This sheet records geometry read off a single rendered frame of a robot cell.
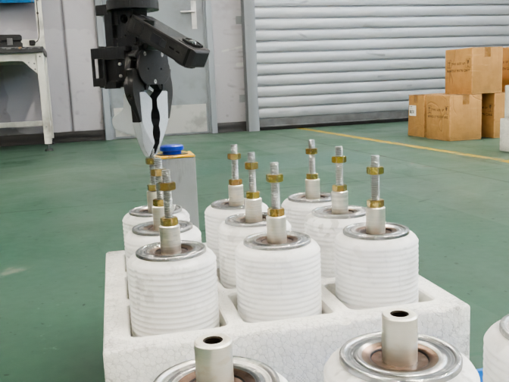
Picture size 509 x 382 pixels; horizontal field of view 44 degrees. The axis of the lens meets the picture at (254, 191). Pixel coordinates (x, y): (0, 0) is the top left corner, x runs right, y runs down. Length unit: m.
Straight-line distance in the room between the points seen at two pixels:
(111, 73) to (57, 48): 4.80
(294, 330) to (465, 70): 3.90
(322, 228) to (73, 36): 4.99
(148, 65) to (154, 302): 0.36
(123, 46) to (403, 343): 0.60
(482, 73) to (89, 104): 3.20
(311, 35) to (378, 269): 5.38
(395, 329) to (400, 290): 0.32
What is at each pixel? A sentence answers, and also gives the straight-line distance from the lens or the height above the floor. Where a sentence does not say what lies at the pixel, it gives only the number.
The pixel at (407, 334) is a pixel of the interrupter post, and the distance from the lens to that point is 0.40.
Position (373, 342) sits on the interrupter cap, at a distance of 0.44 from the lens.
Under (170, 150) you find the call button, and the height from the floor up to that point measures 0.32.
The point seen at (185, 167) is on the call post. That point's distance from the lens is 1.05.
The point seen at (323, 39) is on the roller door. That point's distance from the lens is 6.09.
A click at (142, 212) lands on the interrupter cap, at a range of 0.90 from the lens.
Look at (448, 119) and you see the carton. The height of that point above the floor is 0.14.
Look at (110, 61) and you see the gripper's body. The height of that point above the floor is 0.46.
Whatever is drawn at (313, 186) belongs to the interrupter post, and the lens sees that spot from 0.95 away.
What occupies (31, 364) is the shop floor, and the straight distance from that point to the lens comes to 1.10.
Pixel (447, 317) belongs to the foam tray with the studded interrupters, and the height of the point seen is 0.17.
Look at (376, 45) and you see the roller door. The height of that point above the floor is 0.74.
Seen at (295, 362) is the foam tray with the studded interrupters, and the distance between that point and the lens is 0.67.
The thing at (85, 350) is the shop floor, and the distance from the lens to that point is 1.12.
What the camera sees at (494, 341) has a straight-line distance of 0.47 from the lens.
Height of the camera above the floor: 0.43
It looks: 10 degrees down
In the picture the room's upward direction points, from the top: 2 degrees counter-clockwise
